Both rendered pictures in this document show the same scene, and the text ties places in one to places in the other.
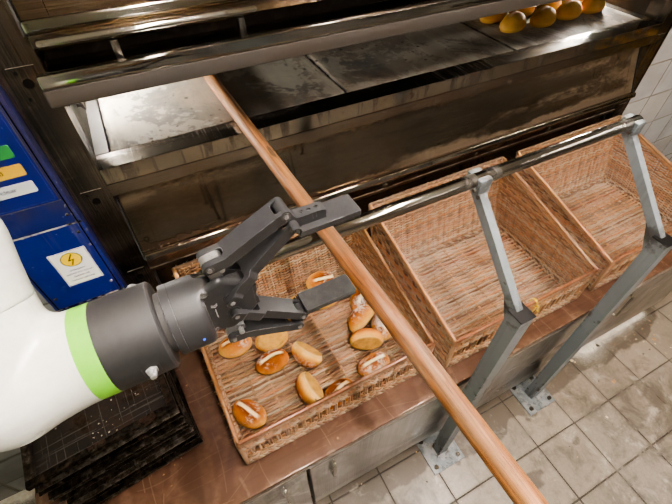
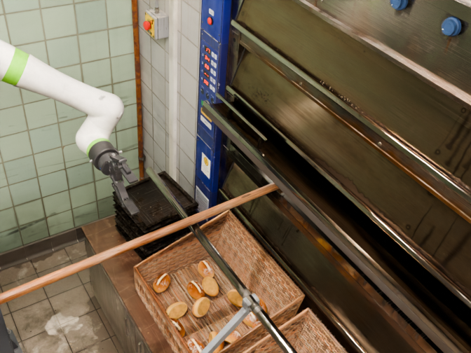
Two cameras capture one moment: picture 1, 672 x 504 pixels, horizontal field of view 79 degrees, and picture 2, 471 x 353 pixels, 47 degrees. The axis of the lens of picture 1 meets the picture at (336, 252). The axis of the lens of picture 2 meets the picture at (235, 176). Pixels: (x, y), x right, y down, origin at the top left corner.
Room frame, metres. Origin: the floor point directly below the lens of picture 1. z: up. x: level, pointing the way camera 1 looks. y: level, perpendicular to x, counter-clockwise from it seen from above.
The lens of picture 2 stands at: (0.44, -1.33, 2.53)
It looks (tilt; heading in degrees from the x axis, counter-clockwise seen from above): 40 degrees down; 81
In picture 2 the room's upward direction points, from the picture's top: 6 degrees clockwise
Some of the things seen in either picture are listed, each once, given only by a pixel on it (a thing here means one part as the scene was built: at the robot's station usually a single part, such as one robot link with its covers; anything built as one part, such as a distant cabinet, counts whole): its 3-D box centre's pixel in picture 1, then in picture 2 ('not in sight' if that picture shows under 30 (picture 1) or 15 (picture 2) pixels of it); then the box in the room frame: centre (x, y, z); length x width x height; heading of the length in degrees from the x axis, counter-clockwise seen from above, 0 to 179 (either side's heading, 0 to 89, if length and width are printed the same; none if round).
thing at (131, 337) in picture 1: (139, 329); (105, 156); (0.21, 0.20, 1.34); 0.12 x 0.06 x 0.09; 28
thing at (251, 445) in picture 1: (304, 320); (214, 291); (0.62, 0.09, 0.72); 0.56 x 0.49 x 0.28; 118
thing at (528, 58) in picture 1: (442, 81); (387, 297); (1.12, -0.30, 1.16); 1.80 x 0.06 x 0.04; 117
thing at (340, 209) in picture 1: (324, 214); (129, 175); (0.31, 0.01, 1.41); 0.07 x 0.03 x 0.01; 118
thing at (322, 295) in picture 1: (327, 293); (131, 206); (0.31, 0.01, 1.27); 0.07 x 0.03 x 0.01; 118
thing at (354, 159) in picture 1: (438, 129); (371, 326); (1.10, -0.31, 1.02); 1.79 x 0.11 x 0.19; 117
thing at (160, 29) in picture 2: not in sight; (156, 24); (0.37, 1.00, 1.46); 0.10 x 0.07 x 0.10; 117
